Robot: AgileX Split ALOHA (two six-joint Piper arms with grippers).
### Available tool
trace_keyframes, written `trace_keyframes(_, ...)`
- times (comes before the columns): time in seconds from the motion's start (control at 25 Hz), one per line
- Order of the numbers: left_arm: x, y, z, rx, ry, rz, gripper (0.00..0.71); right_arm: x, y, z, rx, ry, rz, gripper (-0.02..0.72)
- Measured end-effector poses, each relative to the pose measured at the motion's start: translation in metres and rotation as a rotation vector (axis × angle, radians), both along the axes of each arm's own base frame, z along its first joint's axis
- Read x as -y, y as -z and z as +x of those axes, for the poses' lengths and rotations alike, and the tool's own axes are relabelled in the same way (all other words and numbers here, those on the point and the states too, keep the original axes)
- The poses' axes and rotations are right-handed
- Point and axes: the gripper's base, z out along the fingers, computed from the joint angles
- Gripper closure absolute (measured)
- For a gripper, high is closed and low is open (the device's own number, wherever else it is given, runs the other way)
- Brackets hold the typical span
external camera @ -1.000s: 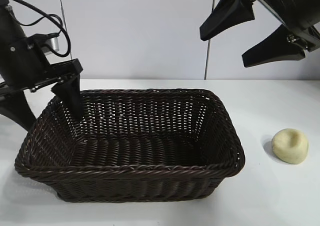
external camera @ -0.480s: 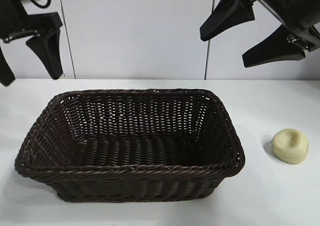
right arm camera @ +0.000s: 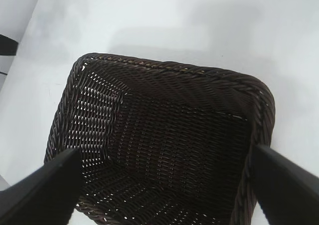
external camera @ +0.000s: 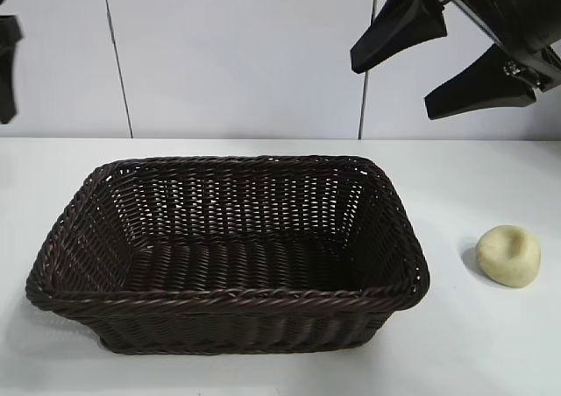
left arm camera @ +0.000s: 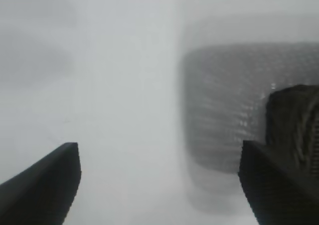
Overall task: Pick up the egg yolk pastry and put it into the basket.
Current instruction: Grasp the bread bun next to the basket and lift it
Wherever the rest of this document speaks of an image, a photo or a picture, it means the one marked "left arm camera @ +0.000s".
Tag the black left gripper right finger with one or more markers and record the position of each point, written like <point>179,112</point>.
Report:
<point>281,192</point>

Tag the dark brown woven basket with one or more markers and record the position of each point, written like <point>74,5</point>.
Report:
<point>294,115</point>

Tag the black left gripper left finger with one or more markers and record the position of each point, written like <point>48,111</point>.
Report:
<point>42,185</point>

